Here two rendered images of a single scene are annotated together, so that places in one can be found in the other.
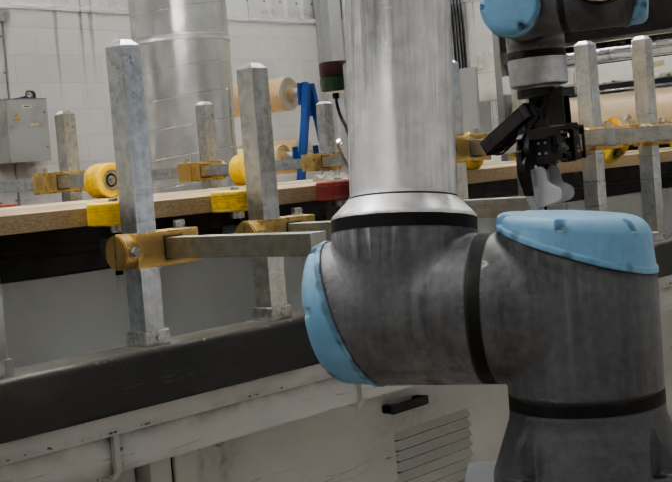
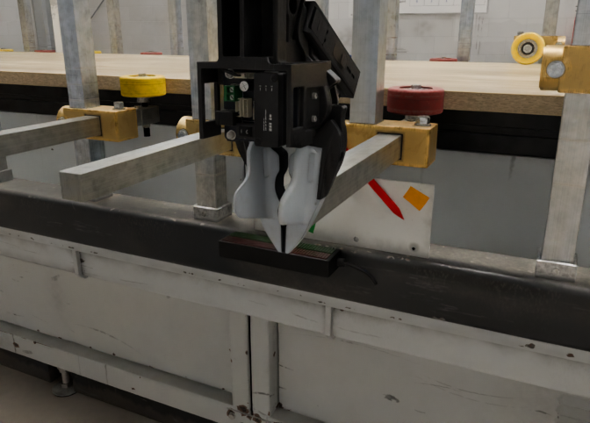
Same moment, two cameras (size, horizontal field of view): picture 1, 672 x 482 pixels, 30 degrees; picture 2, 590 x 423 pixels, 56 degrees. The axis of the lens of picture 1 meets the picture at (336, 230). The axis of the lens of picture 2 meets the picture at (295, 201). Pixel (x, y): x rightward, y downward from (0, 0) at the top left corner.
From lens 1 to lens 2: 198 cm
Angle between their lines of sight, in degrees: 73
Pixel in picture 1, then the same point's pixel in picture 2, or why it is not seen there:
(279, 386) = (217, 277)
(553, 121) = (233, 49)
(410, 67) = not seen: outside the picture
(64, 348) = (164, 177)
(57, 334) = not seen: hidden behind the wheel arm
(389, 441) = (549, 397)
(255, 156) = (191, 50)
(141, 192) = (71, 73)
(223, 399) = (159, 263)
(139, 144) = (68, 30)
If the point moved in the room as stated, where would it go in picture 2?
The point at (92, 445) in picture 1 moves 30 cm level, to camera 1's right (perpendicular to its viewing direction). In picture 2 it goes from (63, 249) to (45, 324)
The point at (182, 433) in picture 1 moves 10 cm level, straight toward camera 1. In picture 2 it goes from (129, 272) to (70, 283)
